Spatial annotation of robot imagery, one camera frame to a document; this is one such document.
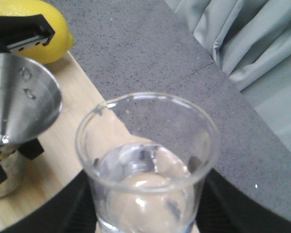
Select grey curtain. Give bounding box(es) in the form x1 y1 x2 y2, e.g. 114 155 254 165
167 0 291 152

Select wooden cutting board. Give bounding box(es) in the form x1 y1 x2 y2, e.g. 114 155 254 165
0 52 104 232

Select yellow lemon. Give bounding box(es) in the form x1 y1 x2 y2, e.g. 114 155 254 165
0 0 74 64

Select clear glass beaker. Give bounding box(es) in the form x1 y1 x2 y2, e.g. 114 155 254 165
75 92 220 233

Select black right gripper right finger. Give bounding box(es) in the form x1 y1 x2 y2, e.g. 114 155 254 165
196 169 291 233

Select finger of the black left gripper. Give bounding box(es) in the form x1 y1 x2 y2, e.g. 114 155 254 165
0 14 55 53
0 139 44 184

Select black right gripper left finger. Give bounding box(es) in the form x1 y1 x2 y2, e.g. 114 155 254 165
1 170 97 233

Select silver double jigger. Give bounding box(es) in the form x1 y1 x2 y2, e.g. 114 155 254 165
0 53 63 198

